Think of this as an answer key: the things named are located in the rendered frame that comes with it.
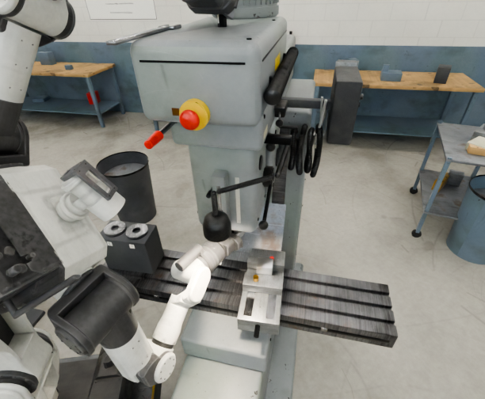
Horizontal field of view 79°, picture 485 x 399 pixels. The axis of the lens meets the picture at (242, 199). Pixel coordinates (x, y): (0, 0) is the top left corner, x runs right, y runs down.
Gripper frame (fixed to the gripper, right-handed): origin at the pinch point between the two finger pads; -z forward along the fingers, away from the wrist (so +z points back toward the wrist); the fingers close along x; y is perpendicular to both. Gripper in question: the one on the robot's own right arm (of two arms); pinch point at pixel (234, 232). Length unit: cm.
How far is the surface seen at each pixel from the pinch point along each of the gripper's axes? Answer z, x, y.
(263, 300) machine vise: 5.7, -16.7, 21.6
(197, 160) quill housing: 11.2, 3.0, -34.0
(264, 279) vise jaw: -0.1, -13.5, 17.5
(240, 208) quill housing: 6.7, -8.1, -18.6
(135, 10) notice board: -296, 399, -44
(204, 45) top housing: 20, -10, -65
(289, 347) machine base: -26, -19, 103
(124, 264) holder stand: 22, 45, 24
